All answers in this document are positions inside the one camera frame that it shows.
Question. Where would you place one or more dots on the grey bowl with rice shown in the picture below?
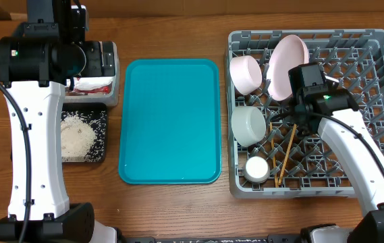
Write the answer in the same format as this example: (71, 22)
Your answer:
(248, 125)

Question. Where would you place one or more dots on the pink shallow bowl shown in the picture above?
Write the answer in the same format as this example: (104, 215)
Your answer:
(245, 74)

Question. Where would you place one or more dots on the small white cup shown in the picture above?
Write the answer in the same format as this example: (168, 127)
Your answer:
(256, 170)

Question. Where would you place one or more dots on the wooden chopstick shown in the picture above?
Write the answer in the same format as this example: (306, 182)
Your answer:
(280, 179)
(273, 158)

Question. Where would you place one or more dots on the red snack wrapper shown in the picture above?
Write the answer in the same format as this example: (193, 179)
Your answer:
(101, 90)

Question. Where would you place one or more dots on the large white plate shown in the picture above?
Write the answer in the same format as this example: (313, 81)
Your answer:
(290, 52)

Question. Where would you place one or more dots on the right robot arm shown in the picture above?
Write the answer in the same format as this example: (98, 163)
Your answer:
(320, 107)

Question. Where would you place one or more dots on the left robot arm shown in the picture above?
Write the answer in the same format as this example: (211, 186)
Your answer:
(38, 63)

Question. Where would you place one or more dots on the grey dishwasher rack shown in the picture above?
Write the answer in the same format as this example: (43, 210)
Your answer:
(356, 59)

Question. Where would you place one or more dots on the clear plastic waste bin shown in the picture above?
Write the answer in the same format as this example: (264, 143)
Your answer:
(110, 94)

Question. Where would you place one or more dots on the teal serving tray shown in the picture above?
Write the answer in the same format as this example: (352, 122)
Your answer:
(171, 122)

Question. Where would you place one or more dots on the black plastic tray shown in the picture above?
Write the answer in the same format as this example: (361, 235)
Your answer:
(83, 135)

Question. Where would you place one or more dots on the pile of rice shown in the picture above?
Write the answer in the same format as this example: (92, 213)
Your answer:
(75, 136)

